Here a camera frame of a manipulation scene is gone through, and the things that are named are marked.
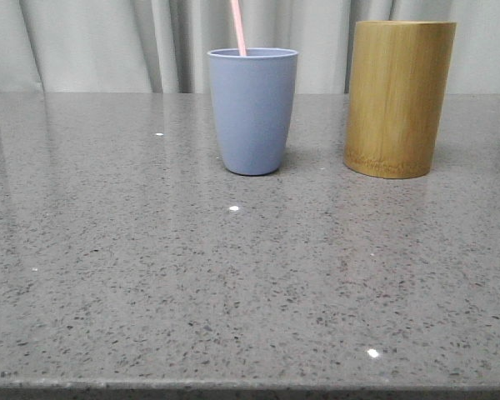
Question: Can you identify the grey pleated curtain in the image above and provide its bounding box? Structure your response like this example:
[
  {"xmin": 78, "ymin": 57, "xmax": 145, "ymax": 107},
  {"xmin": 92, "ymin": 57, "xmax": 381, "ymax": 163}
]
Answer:
[{"xmin": 0, "ymin": 1, "xmax": 500, "ymax": 93}]

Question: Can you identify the bamboo cylinder holder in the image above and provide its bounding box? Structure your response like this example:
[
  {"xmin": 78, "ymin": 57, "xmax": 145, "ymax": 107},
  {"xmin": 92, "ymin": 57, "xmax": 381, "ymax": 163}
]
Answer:
[{"xmin": 344, "ymin": 21, "xmax": 456, "ymax": 179}]

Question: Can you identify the blue plastic cup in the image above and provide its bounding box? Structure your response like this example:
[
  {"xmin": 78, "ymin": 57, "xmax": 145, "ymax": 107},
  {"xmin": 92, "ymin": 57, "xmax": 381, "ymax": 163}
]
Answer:
[{"xmin": 207, "ymin": 47, "xmax": 298, "ymax": 176}]

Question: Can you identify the pink chopstick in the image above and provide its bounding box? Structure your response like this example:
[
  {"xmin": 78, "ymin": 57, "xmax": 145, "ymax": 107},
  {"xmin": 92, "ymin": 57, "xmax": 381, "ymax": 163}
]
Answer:
[{"xmin": 230, "ymin": 0, "xmax": 248, "ymax": 57}]

